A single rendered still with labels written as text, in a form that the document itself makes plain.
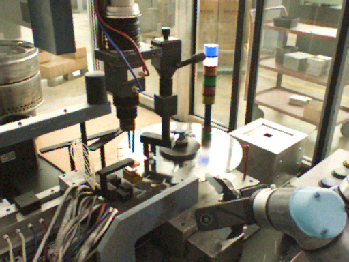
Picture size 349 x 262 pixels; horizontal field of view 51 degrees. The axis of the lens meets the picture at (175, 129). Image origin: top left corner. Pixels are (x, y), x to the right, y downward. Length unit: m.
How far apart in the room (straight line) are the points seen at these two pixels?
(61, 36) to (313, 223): 0.60
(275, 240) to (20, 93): 0.95
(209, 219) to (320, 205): 0.23
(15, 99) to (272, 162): 0.88
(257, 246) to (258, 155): 0.28
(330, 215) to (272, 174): 0.56
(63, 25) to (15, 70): 0.56
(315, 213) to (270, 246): 0.44
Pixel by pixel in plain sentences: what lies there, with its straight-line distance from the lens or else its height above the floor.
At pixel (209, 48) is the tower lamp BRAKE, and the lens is 1.17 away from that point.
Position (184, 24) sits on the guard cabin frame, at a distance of 1.51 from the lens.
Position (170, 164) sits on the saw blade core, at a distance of 0.91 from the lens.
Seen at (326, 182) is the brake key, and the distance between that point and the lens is 1.00.
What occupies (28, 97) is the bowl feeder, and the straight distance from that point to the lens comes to 1.41.
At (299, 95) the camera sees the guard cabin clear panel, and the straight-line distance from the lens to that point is 1.27.
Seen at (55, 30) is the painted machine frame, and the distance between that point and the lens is 0.83.
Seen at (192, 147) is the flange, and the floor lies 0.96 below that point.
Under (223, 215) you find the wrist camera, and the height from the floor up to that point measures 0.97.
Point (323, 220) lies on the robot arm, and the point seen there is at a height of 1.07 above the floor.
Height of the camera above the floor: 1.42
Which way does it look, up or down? 26 degrees down
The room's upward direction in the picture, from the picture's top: 1 degrees clockwise
